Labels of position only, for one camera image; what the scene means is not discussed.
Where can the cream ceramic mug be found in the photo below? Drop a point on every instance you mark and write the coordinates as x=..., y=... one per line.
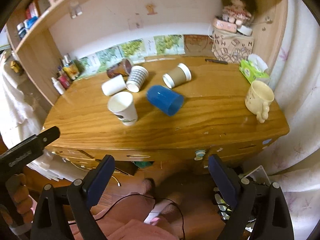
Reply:
x=258, y=100

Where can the wooden shelf unit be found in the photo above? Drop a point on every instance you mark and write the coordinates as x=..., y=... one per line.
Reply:
x=80, y=27

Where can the grape poster strip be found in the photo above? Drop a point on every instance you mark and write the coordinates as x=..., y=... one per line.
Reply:
x=135, y=50

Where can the white plastic cup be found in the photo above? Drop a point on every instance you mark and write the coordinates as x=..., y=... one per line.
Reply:
x=113, y=85

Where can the clear printed plastic cup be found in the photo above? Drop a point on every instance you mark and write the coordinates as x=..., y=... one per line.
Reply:
x=123, y=67

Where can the yellow juice carton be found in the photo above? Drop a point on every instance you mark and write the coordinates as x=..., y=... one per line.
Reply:
x=70, y=69

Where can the grey checked paper cup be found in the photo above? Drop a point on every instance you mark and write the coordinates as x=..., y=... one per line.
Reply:
x=136, y=79

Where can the brown haired doll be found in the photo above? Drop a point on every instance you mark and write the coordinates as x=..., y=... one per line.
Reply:
x=239, y=12

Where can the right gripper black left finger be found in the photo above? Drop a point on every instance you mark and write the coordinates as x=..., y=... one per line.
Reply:
x=50, y=220

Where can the green tissue pack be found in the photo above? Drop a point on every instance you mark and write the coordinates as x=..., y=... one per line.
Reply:
x=254, y=68

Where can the red can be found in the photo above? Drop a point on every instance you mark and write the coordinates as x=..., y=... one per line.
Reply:
x=64, y=81

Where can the brown sleeved paper cup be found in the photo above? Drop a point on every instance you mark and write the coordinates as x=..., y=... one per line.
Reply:
x=177, y=76

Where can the white bottle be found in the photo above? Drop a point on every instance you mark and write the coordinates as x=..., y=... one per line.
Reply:
x=58, y=86

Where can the person's left hand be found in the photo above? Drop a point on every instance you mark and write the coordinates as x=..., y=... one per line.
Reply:
x=19, y=194

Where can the pink case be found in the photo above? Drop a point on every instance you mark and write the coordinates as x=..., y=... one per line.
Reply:
x=224, y=25

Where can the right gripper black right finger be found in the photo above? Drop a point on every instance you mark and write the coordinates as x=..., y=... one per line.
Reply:
x=249, y=200

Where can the black pen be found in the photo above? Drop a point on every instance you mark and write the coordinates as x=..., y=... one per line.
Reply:
x=216, y=61

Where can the white panda paper cup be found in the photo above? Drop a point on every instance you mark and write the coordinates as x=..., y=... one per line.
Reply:
x=123, y=107

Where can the blue plastic cup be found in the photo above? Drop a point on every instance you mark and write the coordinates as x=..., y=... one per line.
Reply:
x=166, y=100

